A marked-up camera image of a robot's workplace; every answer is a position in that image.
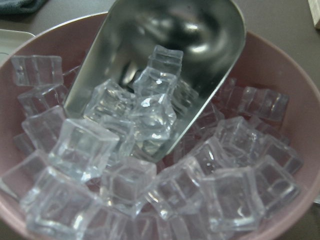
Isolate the steel ice scoop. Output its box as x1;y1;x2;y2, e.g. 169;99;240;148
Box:
64;0;247;161

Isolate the pile of clear ice cubes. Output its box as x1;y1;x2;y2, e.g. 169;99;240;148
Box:
0;45;303;240

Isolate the pink bowl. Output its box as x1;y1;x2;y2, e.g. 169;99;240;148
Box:
0;13;320;240

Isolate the cream rabbit tray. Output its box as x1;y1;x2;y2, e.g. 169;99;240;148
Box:
0;29;35;65

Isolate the grey folded cloth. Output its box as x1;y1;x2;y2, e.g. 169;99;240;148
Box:
0;0;47;15

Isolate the bamboo cutting board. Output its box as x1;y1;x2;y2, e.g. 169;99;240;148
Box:
308;0;320;30

